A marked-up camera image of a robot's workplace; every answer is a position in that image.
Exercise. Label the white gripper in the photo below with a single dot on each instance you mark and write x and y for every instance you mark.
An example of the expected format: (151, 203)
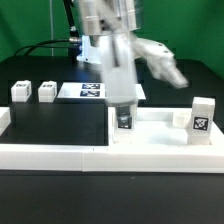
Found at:
(118, 71)

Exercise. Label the white square tabletop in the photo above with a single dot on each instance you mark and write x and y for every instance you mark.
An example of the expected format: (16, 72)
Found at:
(161, 126)

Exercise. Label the white marker sheet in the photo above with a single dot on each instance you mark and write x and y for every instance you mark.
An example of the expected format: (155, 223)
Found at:
(75, 90)

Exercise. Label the white U-shaped fence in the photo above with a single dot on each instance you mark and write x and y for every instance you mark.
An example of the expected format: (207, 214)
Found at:
(113, 158)

